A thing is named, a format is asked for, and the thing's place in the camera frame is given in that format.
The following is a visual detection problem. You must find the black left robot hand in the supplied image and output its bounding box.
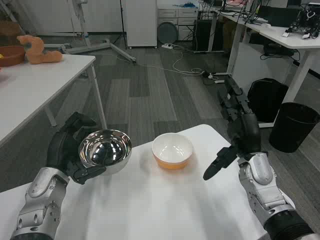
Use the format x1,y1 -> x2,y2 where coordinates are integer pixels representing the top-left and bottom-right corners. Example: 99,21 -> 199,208
46,111 -> 108,186

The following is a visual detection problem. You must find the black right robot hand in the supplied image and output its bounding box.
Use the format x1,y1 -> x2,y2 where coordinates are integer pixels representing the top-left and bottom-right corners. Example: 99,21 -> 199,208
202,73 -> 262,181

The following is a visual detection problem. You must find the shiny metal bowl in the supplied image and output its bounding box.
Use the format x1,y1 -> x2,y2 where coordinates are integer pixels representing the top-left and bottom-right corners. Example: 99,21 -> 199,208
78,129 -> 133,176

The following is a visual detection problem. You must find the white and orange bowl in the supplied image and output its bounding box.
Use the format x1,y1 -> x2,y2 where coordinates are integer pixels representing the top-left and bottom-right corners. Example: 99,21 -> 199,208
151,132 -> 194,171

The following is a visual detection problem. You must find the black backpack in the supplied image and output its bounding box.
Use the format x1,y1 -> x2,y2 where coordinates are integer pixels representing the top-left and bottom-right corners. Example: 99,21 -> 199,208
247,77 -> 290,124

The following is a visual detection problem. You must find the black waste bin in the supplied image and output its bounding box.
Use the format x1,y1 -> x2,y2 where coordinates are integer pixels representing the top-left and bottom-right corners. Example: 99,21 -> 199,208
268,102 -> 320,154

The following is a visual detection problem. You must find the white side table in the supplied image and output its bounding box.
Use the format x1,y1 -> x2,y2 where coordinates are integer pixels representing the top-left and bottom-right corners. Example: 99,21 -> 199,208
0,53 -> 109,148

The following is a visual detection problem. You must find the white office desk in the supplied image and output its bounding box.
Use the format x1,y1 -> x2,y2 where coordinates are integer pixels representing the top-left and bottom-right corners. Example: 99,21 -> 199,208
207,6 -> 320,128

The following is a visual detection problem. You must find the orange plush toy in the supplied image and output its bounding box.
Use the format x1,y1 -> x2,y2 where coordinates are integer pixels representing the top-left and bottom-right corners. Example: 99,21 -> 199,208
16,35 -> 64,65

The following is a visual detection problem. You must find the black computer tower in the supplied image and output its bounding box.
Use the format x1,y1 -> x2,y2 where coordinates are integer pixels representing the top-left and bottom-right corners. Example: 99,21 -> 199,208
192,18 -> 213,52

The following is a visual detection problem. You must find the black monitor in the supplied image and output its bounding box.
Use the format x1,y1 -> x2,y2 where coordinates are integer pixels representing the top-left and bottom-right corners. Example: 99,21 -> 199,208
257,4 -> 303,28

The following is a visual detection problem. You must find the small robot device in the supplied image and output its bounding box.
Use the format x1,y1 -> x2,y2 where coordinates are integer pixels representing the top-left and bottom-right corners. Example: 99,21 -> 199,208
282,2 -> 320,40

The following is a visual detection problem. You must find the round grey tray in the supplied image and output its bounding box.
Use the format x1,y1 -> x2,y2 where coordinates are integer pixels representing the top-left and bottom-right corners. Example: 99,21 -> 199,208
156,21 -> 178,45

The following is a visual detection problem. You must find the white drawer unit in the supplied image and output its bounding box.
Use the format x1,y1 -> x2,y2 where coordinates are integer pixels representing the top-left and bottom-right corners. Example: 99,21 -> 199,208
157,7 -> 200,42

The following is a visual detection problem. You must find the black tripod stand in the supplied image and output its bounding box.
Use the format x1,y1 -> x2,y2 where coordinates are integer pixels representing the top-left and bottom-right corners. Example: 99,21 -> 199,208
109,0 -> 129,48

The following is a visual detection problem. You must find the white cabinet on wheels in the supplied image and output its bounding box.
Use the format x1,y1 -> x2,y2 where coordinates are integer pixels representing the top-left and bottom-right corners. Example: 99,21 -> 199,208
120,0 -> 158,49

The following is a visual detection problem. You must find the white floor cable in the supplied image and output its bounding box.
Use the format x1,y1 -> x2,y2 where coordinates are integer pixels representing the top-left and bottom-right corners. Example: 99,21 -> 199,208
134,44 -> 205,77

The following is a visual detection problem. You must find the white metal stand frame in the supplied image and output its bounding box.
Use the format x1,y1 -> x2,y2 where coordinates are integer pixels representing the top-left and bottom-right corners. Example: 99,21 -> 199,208
42,0 -> 137,64

